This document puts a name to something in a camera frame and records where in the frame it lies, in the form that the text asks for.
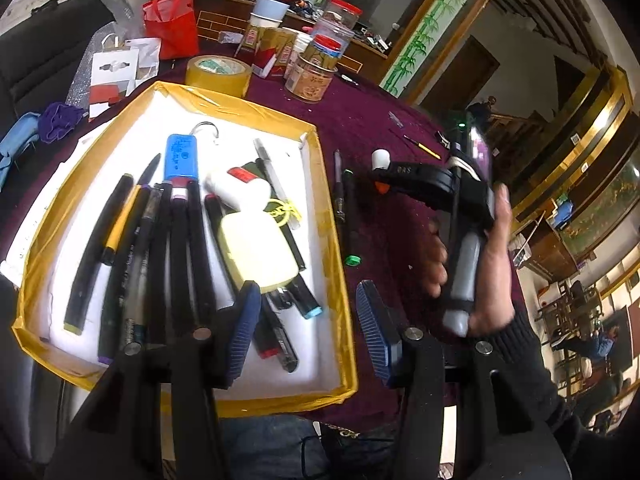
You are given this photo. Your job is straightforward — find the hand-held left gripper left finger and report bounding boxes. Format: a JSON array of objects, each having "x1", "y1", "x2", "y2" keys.
[{"x1": 44, "y1": 280, "x2": 263, "y2": 480}]

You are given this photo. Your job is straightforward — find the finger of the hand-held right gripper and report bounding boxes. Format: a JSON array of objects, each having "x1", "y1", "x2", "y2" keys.
[{"x1": 370, "y1": 160, "x2": 453, "y2": 208}]

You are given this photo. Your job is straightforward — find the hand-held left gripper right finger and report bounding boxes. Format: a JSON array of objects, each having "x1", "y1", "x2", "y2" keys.
[{"x1": 356, "y1": 280, "x2": 573, "y2": 480}]

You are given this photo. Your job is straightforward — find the yellow-taped white box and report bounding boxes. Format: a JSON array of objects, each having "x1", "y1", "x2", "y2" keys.
[{"x1": 12, "y1": 80, "x2": 358, "y2": 418}]

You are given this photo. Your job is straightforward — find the green-capped black marker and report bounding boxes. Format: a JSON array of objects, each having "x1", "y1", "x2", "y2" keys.
[{"x1": 342, "y1": 170, "x2": 362, "y2": 267}]

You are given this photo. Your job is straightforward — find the grey metal pen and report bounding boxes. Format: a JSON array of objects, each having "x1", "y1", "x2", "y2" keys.
[{"x1": 333, "y1": 149, "x2": 348, "y2": 223}]

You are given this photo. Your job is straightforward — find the pale yellow case with ring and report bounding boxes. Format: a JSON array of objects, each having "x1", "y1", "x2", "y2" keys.
[{"x1": 218, "y1": 199, "x2": 301, "y2": 293}]

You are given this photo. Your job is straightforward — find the pile of black markers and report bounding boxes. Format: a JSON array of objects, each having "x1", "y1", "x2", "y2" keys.
[{"x1": 62, "y1": 172, "x2": 325, "y2": 375}]

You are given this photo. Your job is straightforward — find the white glue bottle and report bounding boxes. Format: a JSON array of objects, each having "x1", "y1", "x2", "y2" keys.
[{"x1": 204, "y1": 165, "x2": 271, "y2": 211}]

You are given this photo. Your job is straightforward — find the black and yellow pen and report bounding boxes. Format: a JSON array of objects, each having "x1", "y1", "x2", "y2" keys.
[{"x1": 101, "y1": 154, "x2": 161, "y2": 266}]

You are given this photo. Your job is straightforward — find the blue battery pack with loop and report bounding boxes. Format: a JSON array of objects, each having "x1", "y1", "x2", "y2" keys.
[{"x1": 164, "y1": 121, "x2": 222, "y2": 184}]

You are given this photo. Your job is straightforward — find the person's right forearm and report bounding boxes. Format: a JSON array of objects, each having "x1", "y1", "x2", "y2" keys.
[{"x1": 480, "y1": 305, "x2": 640, "y2": 480}]

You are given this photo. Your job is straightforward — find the person's right hand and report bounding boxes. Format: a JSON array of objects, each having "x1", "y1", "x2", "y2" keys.
[{"x1": 426, "y1": 181, "x2": 517, "y2": 339}]

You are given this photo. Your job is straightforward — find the yellow and black craft knife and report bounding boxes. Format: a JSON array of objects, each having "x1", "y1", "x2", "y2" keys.
[{"x1": 403, "y1": 135, "x2": 442, "y2": 161}]

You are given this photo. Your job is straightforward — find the maroon velvet tablecloth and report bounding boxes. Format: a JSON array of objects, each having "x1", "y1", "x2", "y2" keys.
[{"x1": 0, "y1": 72, "x2": 526, "y2": 428}]

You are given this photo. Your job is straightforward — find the wooden stair railing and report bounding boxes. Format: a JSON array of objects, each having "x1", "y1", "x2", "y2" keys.
[{"x1": 487, "y1": 110, "x2": 548, "y2": 161}]

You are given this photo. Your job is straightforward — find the blue box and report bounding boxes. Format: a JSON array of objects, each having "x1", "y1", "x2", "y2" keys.
[{"x1": 551, "y1": 200, "x2": 574, "y2": 229}]

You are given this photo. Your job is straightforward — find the wooden door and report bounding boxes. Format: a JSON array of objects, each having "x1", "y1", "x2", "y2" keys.
[{"x1": 419, "y1": 35, "x2": 501, "y2": 117}]

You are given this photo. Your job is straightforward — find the person's jeans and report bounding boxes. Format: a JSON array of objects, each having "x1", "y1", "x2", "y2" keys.
[{"x1": 220, "y1": 412, "x2": 406, "y2": 480}]

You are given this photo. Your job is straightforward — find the gold-framed landscape painting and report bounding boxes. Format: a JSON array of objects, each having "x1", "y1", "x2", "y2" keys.
[{"x1": 559, "y1": 160, "x2": 640, "y2": 257}]

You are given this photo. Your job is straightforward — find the red-lidded jar with brown label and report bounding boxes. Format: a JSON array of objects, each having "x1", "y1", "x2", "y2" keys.
[{"x1": 286, "y1": 35, "x2": 346, "y2": 104}]

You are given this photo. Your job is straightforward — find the bamboo painted panel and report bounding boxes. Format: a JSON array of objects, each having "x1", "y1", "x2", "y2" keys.
[{"x1": 379, "y1": 0, "x2": 501, "y2": 97}]

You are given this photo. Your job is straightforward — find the clear jar with red lid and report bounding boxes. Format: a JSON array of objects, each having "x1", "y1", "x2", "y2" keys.
[{"x1": 322, "y1": 0, "x2": 363, "y2": 36}]

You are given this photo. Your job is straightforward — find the red and white box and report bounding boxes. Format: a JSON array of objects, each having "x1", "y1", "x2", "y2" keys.
[{"x1": 250, "y1": 47, "x2": 282, "y2": 79}]

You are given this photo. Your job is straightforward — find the golden box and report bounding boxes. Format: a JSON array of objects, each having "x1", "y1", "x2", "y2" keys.
[{"x1": 243, "y1": 25, "x2": 297, "y2": 66}]

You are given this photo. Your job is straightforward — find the brown tape roll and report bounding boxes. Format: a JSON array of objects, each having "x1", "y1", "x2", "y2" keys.
[{"x1": 185, "y1": 55, "x2": 251, "y2": 99}]

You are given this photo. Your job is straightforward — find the light blue bowl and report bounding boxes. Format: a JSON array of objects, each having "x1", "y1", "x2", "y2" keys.
[{"x1": 251, "y1": 0, "x2": 291, "y2": 26}]

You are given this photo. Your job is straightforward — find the wooden glass cabinet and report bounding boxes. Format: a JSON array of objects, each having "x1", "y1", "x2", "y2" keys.
[{"x1": 152, "y1": 0, "x2": 416, "y2": 86}]

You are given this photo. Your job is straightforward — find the purple cloth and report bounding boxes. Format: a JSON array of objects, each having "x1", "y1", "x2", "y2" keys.
[{"x1": 38, "y1": 102, "x2": 87, "y2": 143}]

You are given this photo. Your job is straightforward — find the red bag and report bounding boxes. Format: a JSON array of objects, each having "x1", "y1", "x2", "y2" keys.
[{"x1": 142, "y1": 0, "x2": 200, "y2": 61}]

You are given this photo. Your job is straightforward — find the white packaging card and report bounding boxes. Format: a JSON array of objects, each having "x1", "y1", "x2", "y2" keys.
[{"x1": 89, "y1": 37, "x2": 162, "y2": 122}]

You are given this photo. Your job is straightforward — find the blue cloth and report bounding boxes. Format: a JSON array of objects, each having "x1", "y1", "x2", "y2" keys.
[{"x1": 0, "y1": 112, "x2": 42, "y2": 188}]

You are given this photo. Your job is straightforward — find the clear plastic bag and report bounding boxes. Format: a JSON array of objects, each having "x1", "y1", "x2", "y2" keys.
[{"x1": 90, "y1": 0, "x2": 138, "y2": 41}]

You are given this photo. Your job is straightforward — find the black leather chair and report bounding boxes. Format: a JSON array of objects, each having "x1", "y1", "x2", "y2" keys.
[{"x1": 0, "y1": 0, "x2": 121, "y2": 126}]

